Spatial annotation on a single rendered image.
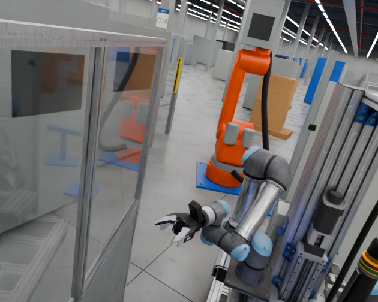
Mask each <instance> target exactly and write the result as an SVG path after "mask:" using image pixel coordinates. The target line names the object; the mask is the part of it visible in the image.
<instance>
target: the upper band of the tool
mask: <svg viewBox="0 0 378 302"><path fill-rule="evenodd" d="M362 256H363V257H364V259H365V260H366V261H367V262H369V263H370V264H371V265H373V266H375V267H377V268H378V265H377V264H378V260H376V259H374V258H373V257H371V256H370V255H369V254H368V252H367V251H366V250H365V251H363V253H362ZM366 266H367V265H366ZM367 267H368V266H367ZM368 268H369V267H368ZM370 269H371V268H370ZM364 270H365V271H366V269H364ZM372 270H373V269H372ZM374 271H375V270H374ZM367 272H368V271H367ZM376 272H378V271H376ZM369 273H370V272H369ZM371 274H372V273H371ZM373 275H375V274H373ZM375 276H376V275H375Z"/></svg>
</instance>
